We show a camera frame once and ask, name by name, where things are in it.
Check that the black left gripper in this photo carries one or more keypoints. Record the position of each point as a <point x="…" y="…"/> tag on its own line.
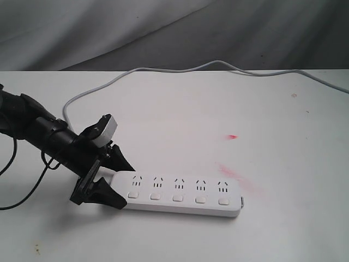
<point x="80" y="155"/>

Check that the white five-socket power strip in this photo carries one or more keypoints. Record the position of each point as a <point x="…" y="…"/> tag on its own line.
<point x="175" y="193"/>

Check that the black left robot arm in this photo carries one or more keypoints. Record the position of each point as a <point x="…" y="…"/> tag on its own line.
<point x="23" y="118"/>

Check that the grey backdrop cloth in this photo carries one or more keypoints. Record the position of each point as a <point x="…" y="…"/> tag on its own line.
<point x="122" y="35"/>

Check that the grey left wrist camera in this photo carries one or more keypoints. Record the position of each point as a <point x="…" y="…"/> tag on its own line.
<point x="103" y="131"/>

